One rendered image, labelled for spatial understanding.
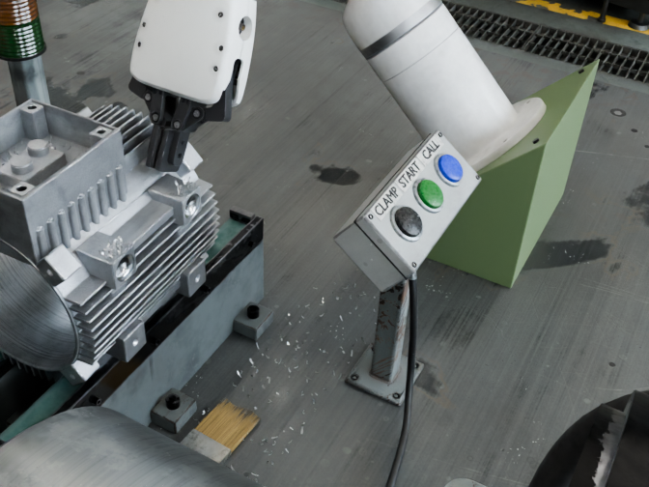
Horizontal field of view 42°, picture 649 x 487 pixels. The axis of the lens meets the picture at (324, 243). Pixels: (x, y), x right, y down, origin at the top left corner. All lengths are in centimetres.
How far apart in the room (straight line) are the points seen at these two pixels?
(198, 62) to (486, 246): 50
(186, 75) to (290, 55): 86
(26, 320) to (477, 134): 58
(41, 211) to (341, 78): 92
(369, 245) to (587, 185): 65
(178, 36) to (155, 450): 40
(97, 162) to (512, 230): 55
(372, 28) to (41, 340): 54
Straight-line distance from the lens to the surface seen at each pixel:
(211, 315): 98
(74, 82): 156
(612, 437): 26
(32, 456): 49
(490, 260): 112
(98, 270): 74
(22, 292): 90
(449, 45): 110
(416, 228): 78
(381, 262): 77
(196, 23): 77
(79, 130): 79
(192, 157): 83
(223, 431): 94
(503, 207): 107
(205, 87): 77
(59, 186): 72
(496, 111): 111
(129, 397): 90
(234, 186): 127
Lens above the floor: 155
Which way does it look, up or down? 40 degrees down
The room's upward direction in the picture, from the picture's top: 3 degrees clockwise
